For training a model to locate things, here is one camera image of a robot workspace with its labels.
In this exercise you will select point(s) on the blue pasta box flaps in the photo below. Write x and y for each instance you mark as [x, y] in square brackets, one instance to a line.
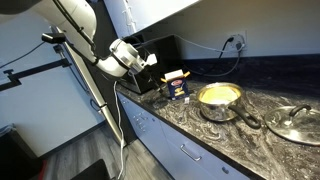
[176, 83]

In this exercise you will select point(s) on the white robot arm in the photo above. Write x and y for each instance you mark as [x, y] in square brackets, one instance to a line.
[77, 20]

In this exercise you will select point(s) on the grey lower cabinet drawers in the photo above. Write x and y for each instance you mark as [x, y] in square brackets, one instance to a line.
[181, 157]

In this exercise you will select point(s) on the white upper cabinet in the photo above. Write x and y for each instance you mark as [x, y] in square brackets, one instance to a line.
[131, 16]

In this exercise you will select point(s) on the silver tripod pole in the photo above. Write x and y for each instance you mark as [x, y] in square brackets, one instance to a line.
[95, 94]

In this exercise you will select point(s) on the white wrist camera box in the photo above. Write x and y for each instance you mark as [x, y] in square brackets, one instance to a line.
[151, 59]

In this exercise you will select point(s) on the steel saucepan black handle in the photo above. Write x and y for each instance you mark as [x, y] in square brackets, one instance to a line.
[221, 102]

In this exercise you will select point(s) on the white wall power outlet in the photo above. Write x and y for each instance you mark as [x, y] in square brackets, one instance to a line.
[239, 41]

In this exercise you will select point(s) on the black camera on stand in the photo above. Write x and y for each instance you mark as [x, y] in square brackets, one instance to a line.
[53, 38]

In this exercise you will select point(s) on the glass pot lid black handle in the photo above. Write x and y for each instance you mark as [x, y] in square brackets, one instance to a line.
[299, 124]

